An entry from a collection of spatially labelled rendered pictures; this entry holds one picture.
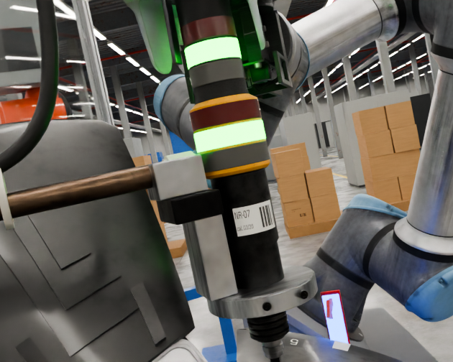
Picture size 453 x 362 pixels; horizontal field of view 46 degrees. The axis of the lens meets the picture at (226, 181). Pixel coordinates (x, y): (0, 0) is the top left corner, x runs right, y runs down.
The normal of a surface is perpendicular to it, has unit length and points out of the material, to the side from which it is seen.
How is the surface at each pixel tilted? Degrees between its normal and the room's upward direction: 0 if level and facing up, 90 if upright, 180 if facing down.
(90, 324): 52
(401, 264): 88
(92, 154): 42
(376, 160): 90
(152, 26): 94
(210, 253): 90
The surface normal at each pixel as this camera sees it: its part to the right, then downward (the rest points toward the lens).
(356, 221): -0.66, -0.39
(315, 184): -0.03, 0.06
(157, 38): 0.91, -0.10
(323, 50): 0.42, 0.32
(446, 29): -0.93, 0.11
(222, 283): 0.34, -0.02
